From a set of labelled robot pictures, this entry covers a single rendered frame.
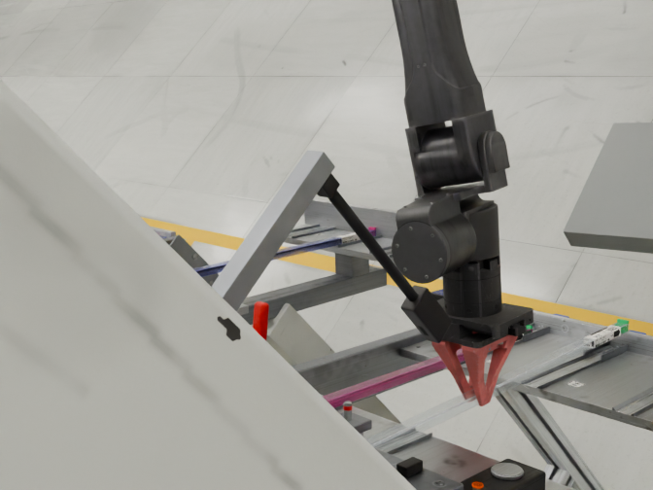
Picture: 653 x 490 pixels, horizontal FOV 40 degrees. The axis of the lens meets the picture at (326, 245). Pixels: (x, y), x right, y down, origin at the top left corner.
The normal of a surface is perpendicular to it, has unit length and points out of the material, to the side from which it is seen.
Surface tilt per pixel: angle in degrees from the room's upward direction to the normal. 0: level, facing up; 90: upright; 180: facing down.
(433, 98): 52
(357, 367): 90
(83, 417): 90
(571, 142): 0
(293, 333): 90
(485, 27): 0
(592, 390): 44
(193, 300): 90
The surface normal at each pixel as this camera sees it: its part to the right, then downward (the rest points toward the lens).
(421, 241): -0.58, 0.22
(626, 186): -0.51, -0.61
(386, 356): 0.69, 0.14
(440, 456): -0.01, -0.98
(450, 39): 0.74, -0.12
